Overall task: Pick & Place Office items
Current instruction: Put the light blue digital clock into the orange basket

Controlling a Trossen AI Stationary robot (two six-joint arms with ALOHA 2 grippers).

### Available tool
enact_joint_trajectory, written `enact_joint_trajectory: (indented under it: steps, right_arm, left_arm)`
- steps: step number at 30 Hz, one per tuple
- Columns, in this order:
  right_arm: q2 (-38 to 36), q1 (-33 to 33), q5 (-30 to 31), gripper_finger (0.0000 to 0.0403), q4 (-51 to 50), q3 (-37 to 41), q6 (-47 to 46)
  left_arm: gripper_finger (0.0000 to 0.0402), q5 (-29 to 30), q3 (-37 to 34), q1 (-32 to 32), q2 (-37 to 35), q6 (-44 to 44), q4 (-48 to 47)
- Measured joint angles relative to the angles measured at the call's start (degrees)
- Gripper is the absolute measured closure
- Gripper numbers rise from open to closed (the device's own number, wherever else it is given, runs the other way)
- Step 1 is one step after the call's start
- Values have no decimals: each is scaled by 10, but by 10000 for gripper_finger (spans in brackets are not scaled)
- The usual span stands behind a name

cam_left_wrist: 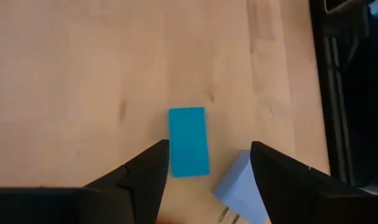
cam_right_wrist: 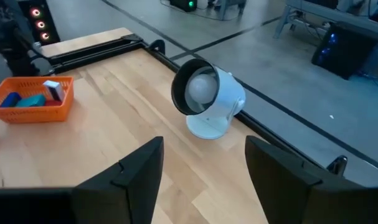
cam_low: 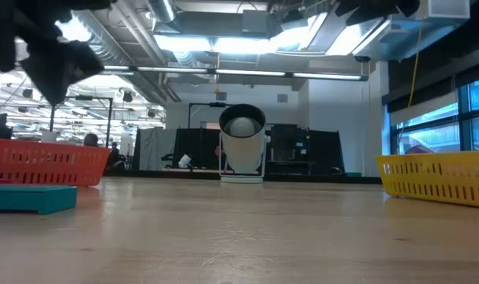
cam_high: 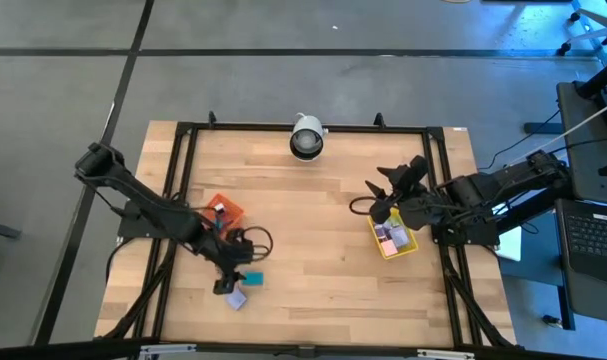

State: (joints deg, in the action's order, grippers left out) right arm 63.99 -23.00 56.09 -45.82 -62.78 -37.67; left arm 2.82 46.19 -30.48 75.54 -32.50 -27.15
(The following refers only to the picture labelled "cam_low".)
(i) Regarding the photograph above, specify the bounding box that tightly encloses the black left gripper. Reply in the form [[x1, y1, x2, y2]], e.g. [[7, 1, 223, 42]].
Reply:
[[0, 0, 114, 106]]

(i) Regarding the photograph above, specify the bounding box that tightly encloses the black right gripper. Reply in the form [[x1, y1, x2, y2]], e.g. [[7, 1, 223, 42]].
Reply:
[[335, 0, 421, 27]]

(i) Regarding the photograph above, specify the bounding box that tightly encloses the grey curtain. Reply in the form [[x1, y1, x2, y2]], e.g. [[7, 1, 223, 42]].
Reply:
[[133, 126, 178, 172]]

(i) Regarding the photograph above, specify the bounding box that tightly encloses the black gantry frame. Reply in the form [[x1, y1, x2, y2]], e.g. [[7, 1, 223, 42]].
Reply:
[[48, 94, 114, 151], [186, 100, 234, 129]]

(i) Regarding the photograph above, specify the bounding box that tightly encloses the orange plastic basket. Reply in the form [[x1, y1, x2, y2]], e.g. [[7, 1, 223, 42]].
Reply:
[[0, 137, 112, 188]]

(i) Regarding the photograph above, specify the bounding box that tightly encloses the black curtain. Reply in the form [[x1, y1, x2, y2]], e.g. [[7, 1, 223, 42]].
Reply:
[[171, 124, 346, 177]]

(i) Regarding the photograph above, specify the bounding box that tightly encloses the black aluminium table frame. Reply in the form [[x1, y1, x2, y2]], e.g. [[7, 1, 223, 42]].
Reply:
[[103, 168, 384, 185]]

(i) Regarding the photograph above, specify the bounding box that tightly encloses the yellow hanging cable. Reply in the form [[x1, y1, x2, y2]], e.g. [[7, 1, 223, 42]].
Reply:
[[406, 23, 425, 110]]

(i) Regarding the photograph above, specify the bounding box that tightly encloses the long ceiling light strip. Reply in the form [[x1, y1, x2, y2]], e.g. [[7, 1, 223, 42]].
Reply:
[[103, 62, 369, 83]]

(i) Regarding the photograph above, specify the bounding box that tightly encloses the yellow plastic basket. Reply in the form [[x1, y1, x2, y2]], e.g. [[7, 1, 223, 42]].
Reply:
[[374, 151, 479, 209]]

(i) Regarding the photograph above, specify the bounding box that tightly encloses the teal flat box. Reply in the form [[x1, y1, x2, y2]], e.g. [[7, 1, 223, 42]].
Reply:
[[0, 184, 79, 215]]

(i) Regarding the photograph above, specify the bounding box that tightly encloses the silver ceiling duct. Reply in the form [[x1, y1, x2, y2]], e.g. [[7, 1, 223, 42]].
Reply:
[[144, 0, 177, 24]]

